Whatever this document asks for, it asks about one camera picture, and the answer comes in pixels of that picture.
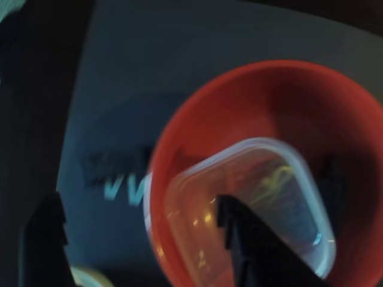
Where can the grey desk mat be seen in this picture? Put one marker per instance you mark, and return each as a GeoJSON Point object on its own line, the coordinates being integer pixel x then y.
{"type": "Point", "coordinates": [149, 74]}

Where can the yellow rubber band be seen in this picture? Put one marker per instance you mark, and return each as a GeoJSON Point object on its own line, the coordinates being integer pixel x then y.
{"type": "Point", "coordinates": [278, 176]}

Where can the small white bowl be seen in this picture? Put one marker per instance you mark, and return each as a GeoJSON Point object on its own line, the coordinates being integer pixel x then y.
{"type": "Point", "coordinates": [89, 279]}

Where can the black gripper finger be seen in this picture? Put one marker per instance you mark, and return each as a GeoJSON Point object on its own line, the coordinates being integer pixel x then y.
{"type": "Point", "coordinates": [45, 245]}
{"type": "Point", "coordinates": [263, 257]}

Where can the red bowl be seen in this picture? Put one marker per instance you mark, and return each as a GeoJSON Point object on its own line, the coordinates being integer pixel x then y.
{"type": "Point", "coordinates": [239, 104]}

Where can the clear plastic container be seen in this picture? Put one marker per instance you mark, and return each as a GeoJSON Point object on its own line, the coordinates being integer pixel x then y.
{"type": "Point", "coordinates": [209, 194]}

